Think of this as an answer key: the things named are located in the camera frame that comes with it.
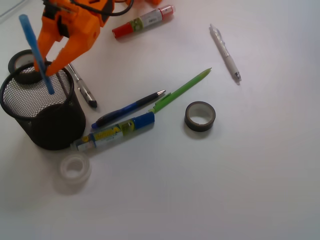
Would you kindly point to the black mesh pen holder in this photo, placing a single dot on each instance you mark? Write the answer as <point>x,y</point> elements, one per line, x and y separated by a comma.
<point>52,121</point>

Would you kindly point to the dark tape roll behind holder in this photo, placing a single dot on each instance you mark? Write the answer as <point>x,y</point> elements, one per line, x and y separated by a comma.
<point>22,58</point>

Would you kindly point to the blue cap marker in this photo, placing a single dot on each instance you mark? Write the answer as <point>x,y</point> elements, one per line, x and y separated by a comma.
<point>107,135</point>

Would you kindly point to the green mechanical pencil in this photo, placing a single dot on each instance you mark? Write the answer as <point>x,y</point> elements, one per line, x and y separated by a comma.
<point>159,105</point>

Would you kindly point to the white pen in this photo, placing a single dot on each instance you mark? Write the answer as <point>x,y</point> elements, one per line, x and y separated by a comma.
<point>228,60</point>

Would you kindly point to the light blue pen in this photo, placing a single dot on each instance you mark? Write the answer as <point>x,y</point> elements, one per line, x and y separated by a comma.
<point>32,41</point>

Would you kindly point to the silver pen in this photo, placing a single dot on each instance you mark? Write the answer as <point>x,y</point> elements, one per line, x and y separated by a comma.
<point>82,87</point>

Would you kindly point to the clear tape roll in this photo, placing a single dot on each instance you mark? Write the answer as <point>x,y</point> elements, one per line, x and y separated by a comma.
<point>75,169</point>

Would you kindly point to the dark blue ballpoint pen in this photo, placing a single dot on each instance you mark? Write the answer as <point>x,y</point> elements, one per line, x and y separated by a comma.
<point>109,117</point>

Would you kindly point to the red cap marker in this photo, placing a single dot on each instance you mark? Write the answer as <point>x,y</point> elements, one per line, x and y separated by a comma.
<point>144,21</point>

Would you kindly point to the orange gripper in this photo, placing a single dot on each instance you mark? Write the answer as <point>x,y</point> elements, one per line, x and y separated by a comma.
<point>62,18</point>

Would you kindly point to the dark brown tape roll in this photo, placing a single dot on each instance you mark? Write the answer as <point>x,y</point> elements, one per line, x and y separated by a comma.
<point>199,116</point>

